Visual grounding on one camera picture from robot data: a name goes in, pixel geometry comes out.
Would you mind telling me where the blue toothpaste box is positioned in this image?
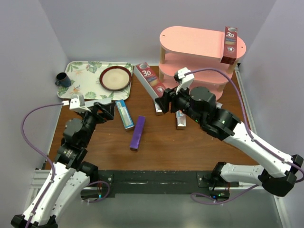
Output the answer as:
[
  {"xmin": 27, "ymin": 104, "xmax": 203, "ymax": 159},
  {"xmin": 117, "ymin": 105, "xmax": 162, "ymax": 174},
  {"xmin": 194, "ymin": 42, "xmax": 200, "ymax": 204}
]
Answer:
[{"xmin": 115, "ymin": 100, "xmax": 134, "ymax": 130}]

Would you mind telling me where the purple toothpaste box centre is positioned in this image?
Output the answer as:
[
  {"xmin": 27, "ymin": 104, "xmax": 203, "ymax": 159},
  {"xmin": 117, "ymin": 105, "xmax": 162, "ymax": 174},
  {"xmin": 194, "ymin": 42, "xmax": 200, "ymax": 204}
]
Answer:
[{"xmin": 130, "ymin": 116, "xmax": 146, "ymax": 151}]

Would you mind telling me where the silver toothpaste box left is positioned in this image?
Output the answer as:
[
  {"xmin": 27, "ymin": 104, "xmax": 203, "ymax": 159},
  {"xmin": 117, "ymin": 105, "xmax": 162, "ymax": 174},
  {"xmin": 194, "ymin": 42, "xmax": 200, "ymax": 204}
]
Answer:
[{"xmin": 153, "ymin": 101, "xmax": 163, "ymax": 116}]

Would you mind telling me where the silver toothpaste box right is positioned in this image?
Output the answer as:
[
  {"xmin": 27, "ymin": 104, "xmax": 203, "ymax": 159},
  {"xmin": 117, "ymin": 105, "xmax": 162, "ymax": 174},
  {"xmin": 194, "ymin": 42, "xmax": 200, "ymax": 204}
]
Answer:
[{"xmin": 216, "ymin": 102, "xmax": 223, "ymax": 108}]

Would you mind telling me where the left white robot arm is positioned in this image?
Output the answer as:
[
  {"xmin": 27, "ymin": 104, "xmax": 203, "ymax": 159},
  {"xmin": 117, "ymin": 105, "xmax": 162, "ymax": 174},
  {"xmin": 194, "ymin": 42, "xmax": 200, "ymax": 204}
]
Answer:
[{"xmin": 11, "ymin": 97, "xmax": 115, "ymax": 228}]

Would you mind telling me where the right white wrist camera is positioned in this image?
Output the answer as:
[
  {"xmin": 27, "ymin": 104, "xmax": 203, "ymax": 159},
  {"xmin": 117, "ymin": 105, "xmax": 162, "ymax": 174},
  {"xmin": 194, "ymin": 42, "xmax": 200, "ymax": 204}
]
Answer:
[{"xmin": 174, "ymin": 67, "xmax": 194, "ymax": 94}]

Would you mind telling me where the silver toothpaste box middle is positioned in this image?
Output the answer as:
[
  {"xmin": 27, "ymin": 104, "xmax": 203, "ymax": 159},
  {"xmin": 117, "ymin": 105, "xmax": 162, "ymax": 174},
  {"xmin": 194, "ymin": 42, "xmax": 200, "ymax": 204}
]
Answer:
[{"xmin": 175, "ymin": 110, "xmax": 187, "ymax": 130}]

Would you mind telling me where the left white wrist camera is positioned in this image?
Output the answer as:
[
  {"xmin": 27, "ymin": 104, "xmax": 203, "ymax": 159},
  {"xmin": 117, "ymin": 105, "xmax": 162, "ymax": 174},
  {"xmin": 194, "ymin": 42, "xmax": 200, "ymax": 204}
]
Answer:
[{"xmin": 62, "ymin": 94, "xmax": 91, "ymax": 113}]

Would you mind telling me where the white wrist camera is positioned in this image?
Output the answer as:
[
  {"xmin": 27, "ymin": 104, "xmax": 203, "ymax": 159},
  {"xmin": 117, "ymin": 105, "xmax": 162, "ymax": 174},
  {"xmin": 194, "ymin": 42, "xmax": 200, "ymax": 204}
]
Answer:
[
  {"xmin": 174, "ymin": 67, "xmax": 194, "ymax": 94},
  {"xmin": 62, "ymin": 94, "xmax": 91, "ymax": 113}
]

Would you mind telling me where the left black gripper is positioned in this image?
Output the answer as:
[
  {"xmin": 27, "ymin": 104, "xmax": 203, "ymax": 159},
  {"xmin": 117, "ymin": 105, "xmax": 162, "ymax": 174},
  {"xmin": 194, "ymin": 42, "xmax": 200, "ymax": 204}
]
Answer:
[{"xmin": 77, "ymin": 101, "xmax": 115, "ymax": 146}]

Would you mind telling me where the silver toothpaste box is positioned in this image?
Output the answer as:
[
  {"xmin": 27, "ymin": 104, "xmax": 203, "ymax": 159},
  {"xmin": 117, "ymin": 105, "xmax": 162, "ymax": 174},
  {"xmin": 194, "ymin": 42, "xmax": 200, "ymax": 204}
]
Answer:
[
  {"xmin": 216, "ymin": 102, "xmax": 223, "ymax": 108},
  {"xmin": 153, "ymin": 101, "xmax": 163, "ymax": 116},
  {"xmin": 175, "ymin": 110, "xmax": 187, "ymax": 130}
]

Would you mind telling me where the dark blue mug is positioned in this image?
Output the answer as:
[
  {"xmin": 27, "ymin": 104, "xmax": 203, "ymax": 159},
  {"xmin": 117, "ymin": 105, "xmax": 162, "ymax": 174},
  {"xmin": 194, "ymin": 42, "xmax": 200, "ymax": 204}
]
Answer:
[{"xmin": 55, "ymin": 72, "xmax": 72, "ymax": 88}]

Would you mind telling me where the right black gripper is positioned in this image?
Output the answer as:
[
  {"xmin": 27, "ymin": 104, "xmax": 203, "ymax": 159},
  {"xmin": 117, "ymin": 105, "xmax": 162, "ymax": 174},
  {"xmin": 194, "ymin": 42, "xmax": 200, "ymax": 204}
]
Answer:
[{"xmin": 156, "ymin": 81, "xmax": 204, "ymax": 124}]

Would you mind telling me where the pink three-tier shelf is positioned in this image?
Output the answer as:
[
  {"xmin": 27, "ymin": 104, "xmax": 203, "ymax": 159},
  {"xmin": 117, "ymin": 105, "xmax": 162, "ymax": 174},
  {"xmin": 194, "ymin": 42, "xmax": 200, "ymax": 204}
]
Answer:
[{"xmin": 159, "ymin": 26, "xmax": 246, "ymax": 99}]

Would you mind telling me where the red toothpaste box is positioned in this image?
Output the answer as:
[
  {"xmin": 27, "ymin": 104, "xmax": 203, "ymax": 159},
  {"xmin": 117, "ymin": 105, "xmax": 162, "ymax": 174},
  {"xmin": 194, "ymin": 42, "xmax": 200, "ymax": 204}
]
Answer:
[
  {"xmin": 85, "ymin": 98, "xmax": 112, "ymax": 107},
  {"xmin": 220, "ymin": 26, "xmax": 238, "ymax": 65},
  {"xmin": 133, "ymin": 62, "xmax": 166, "ymax": 100}
]

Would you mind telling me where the brown rimmed beige plate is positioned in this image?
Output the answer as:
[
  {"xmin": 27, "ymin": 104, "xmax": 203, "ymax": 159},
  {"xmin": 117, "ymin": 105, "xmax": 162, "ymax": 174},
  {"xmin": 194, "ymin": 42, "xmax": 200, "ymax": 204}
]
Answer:
[{"xmin": 99, "ymin": 66, "xmax": 132, "ymax": 91}]

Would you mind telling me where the floral serving tray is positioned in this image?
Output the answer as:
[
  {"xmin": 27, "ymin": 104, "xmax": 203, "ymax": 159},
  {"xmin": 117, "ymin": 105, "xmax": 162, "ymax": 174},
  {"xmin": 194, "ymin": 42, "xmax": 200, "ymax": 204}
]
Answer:
[{"xmin": 57, "ymin": 61, "xmax": 133, "ymax": 100}]

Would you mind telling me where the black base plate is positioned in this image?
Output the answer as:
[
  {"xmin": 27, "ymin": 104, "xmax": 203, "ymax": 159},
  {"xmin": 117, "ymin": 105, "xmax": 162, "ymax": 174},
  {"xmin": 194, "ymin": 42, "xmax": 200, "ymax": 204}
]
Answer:
[{"xmin": 81, "ymin": 170, "xmax": 239, "ymax": 200}]

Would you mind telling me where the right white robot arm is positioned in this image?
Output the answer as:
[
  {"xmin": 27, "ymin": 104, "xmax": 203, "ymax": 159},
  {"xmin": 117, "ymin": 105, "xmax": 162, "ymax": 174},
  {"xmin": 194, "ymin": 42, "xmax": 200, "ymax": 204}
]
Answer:
[{"xmin": 155, "ymin": 87, "xmax": 304, "ymax": 197}]

